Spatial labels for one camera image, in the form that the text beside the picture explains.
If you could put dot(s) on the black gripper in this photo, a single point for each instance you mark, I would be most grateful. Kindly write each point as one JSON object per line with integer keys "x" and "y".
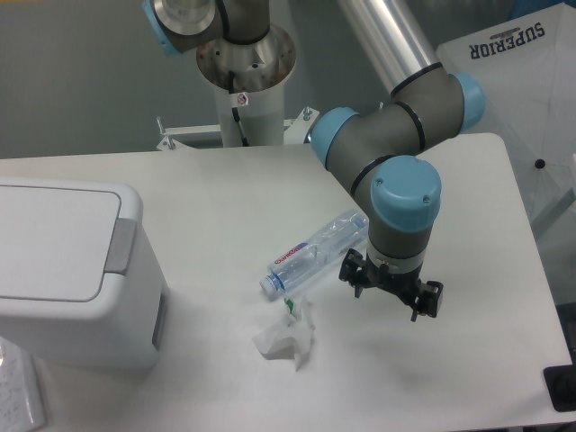
{"x": 424, "y": 298}

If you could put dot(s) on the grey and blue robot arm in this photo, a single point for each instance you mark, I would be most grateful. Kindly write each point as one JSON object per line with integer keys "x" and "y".
{"x": 375, "y": 158}

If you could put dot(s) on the white trash can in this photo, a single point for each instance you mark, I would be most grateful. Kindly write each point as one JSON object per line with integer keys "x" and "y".
{"x": 80, "y": 282}

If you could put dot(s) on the clear plastic water bottle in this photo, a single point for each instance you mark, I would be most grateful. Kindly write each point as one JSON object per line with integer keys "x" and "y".
{"x": 294, "y": 267}

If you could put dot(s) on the crumpled white paper tissue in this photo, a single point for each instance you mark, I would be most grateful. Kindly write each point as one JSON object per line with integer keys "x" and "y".
{"x": 291, "y": 336}

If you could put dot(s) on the black device at table edge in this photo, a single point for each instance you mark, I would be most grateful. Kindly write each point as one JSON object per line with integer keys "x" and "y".
{"x": 560, "y": 382}

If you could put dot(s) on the white umbrella with lettering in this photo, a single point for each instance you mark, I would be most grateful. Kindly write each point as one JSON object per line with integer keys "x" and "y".
{"x": 526, "y": 69}

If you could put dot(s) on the white paper sheet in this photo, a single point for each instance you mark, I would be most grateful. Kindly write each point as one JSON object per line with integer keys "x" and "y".
{"x": 22, "y": 407}

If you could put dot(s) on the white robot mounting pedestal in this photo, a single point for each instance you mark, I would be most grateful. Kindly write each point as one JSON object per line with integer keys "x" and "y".
{"x": 248, "y": 84}

